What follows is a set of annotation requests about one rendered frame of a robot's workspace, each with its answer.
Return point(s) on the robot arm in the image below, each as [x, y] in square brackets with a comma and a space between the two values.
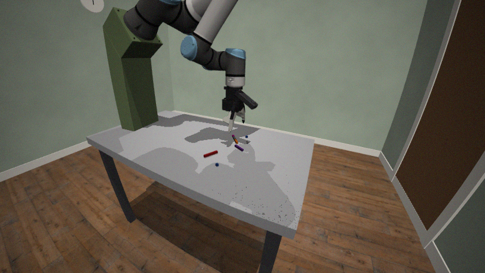
[201, 20]

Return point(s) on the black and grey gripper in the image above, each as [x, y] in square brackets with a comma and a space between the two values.
[233, 105]

